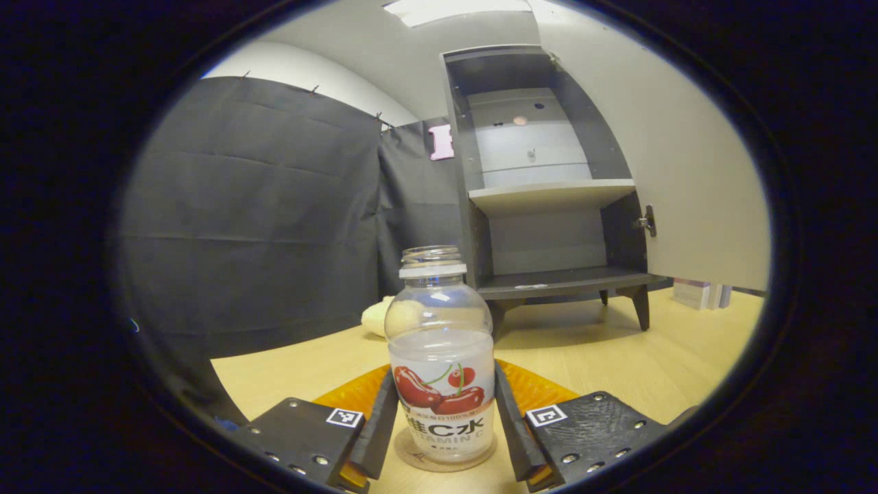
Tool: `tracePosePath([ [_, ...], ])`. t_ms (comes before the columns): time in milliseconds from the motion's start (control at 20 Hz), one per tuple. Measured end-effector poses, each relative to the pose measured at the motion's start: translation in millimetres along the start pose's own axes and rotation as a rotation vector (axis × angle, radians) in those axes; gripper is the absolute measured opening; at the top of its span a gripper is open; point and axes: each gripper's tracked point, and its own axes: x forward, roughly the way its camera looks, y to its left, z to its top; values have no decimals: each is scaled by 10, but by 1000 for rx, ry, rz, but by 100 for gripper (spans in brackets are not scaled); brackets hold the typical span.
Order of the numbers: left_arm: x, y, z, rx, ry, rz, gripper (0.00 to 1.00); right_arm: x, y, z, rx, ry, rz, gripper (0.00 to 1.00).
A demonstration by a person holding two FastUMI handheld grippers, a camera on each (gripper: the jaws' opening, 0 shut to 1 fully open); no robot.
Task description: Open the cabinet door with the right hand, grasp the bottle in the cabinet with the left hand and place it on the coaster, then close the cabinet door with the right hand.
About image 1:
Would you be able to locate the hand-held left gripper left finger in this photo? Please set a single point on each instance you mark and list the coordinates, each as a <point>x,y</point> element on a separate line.
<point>384,439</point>

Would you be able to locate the white cover book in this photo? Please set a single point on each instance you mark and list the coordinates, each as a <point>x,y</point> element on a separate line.
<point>715,296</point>

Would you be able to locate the clear cherry label bottle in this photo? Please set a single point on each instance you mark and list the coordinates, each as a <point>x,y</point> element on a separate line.
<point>439,322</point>

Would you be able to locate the metal door hinge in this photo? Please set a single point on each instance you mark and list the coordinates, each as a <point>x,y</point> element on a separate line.
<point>646,221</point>

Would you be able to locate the round brown coaster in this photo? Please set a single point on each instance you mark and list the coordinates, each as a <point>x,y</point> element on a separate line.
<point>406,449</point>

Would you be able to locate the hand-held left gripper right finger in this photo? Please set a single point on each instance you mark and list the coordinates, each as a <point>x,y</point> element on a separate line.
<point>511,439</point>

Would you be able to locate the grey cabinet door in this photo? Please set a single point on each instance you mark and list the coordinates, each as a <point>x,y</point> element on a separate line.
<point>686,137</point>

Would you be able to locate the blue-grey cover book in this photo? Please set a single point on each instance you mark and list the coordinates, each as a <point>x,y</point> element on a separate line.
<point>726,296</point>

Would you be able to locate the dark grey cabinet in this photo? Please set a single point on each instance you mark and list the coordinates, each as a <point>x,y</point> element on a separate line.
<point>549,240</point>

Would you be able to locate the ceiling light panel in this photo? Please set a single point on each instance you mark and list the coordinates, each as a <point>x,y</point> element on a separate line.
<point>453,10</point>

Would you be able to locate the black backdrop cloth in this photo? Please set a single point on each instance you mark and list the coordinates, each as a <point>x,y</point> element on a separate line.
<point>240,206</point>

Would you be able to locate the cream plush toy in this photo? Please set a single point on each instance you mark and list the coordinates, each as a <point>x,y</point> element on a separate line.
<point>376,319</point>

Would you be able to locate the white cabinet shelf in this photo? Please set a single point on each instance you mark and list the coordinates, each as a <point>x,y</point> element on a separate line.
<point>549,195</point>

